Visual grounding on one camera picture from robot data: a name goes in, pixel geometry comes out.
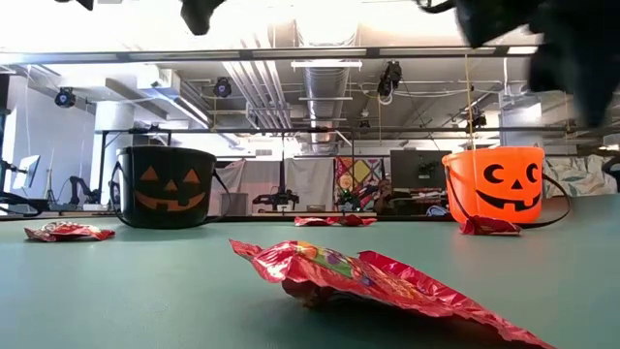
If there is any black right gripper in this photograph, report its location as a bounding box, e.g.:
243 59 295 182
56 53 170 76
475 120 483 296
454 0 620 129

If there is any red Skittles candy pack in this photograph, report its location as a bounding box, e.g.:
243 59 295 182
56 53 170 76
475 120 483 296
23 220 116 243
229 238 558 349
294 215 340 228
331 213 378 228
458 214 523 238

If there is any black hanging device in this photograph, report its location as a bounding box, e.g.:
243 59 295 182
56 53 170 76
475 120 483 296
465 111 488 133

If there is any grey overhead crossbar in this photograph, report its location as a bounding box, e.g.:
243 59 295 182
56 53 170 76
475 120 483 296
0 44 542 67

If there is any white ceiling light fixture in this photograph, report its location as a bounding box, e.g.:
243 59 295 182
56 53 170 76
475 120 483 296
290 59 363 73

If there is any white hanging cloth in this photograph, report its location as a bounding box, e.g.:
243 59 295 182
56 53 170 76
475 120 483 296
283 157 336 210
212 158 247 217

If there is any orange jack-o-lantern bucket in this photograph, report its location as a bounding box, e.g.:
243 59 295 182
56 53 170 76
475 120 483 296
441 145 573 230

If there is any tilted white-screen monitor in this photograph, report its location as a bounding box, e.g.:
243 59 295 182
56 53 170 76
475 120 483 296
10 153 43 191

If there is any black background monitor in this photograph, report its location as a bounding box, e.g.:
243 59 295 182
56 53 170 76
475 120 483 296
389 148 454 191

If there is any grey bin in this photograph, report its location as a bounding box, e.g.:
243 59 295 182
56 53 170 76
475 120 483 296
220 192 250 217

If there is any black background robot rig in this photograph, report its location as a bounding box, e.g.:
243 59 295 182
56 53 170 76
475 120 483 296
251 187 301 212

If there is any black jack-o-lantern bucket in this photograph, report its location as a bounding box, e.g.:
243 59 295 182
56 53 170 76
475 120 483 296
109 144 233 230

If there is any green table mat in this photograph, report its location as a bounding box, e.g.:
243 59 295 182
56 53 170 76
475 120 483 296
0 194 620 349

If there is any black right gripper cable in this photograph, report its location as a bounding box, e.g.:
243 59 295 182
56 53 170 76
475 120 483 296
415 0 459 15

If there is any leaf pattern wall cloth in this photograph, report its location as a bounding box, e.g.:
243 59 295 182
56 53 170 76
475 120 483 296
542 154 620 199

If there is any silver ventilation duct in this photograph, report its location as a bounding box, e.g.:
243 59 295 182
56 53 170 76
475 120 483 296
300 65 351 146

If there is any black ceiling camera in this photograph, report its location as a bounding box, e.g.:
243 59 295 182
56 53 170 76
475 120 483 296
376 60 404 107

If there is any black background station frame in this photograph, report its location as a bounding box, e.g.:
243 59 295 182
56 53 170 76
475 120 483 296
94 124 620 217

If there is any black curved cable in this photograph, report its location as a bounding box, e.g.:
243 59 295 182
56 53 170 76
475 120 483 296
0 189 49 218

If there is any colourful quilt wall hanging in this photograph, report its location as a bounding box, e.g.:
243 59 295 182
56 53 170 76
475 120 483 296
333 155 385 215

